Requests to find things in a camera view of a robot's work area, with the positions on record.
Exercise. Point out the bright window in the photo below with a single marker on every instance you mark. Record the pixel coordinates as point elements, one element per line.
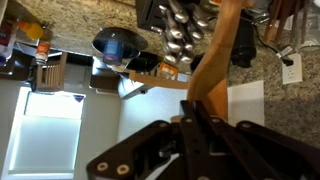
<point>46,133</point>

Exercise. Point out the wooden chair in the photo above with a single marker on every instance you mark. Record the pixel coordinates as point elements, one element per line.
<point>51,71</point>

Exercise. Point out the black grinder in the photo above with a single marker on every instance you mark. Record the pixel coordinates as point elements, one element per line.
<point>244,36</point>

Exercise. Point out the dark bowl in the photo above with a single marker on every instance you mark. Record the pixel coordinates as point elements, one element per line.
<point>133,38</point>

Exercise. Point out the orange label bottle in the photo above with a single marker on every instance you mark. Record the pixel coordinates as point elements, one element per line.
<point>42,52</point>

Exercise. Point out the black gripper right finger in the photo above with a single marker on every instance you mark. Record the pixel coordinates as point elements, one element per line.
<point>266,150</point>

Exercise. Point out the yellow object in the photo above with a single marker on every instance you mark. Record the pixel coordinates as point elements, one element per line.
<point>32,30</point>

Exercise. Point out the large wooden cutting board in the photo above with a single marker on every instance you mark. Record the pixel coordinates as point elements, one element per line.
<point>156,80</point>

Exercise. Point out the white blank wall panel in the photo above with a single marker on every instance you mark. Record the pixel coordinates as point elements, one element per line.
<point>246,103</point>

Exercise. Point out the long wooden spoon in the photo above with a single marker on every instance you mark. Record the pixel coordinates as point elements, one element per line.
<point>213,66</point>

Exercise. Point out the dark wooden utensil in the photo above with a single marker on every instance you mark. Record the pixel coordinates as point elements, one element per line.
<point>274,20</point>

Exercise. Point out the white wall outlet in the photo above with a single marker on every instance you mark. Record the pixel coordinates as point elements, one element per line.
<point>292,68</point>

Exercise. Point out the black knife block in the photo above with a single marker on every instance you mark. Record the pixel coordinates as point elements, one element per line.
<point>150,13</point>

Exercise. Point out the orange box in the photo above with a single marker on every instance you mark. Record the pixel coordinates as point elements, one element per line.
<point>167,70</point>

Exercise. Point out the blue container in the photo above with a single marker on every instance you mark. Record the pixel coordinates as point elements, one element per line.
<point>112,51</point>

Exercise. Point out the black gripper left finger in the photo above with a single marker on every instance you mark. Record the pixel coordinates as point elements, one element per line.
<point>133,146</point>

